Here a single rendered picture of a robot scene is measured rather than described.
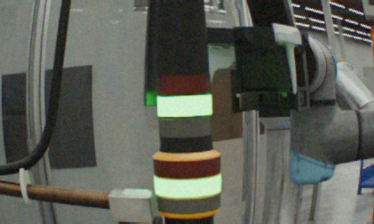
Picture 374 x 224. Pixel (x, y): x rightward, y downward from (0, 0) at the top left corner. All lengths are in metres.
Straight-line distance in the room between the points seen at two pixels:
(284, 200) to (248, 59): 0.58
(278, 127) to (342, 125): 0.38
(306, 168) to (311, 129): 0.05
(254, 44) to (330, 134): 0.22
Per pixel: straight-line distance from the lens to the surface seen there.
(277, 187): 1.14
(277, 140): 1.13
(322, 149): 0.75
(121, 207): 0.43
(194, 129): 0.42
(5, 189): 0.46
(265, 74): 0.59
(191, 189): 0.41
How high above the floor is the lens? 1.63
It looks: 3 degrees down
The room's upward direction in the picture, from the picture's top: 2 degrees counter-clockwise
